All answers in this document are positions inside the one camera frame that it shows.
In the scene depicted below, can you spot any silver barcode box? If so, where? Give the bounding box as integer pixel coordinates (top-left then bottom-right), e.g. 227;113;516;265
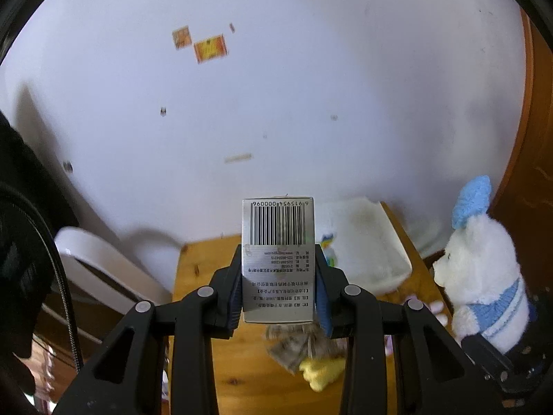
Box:
241;197;317;324

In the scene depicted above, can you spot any dark bulky object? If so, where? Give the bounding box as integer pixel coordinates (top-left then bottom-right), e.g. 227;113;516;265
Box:
0;112;81;394

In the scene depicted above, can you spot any white plastic tray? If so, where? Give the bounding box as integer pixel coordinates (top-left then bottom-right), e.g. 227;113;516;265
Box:
317;197;413;295

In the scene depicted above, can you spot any colourful small packet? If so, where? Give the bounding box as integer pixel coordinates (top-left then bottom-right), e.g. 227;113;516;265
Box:
320;232;340;266

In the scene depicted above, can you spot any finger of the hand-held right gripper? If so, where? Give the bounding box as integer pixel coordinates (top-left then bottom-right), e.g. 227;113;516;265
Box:
460;334;516;393

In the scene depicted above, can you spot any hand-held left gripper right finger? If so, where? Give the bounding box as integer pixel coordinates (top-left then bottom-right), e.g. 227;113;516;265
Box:
315;244;497;415

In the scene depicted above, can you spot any yellow plush toy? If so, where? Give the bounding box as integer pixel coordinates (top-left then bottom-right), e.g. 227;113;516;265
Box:
299;354;346;393

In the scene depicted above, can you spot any white plush bear blue hat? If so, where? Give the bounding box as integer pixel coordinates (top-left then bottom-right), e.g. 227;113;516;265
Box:
433;176;536;353

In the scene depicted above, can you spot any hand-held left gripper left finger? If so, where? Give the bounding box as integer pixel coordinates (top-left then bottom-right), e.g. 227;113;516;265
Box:
52;244;243;415

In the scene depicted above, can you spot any small orange wall sticker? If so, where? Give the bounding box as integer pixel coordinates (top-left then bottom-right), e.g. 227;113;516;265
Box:
172;26;192;50

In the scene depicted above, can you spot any large orange wall sticker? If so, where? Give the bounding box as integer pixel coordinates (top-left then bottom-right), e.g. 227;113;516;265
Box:
193;35;228;65

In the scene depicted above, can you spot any black gooseneck tube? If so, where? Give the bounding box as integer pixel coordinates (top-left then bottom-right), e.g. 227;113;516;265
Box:
0;182;85;375

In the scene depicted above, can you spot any grey plaid cloth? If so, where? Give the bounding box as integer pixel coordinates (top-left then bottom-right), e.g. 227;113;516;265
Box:
264;323;346;375

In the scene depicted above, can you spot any wooden door frame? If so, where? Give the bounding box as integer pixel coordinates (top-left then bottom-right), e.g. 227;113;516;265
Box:
493;9;553;299

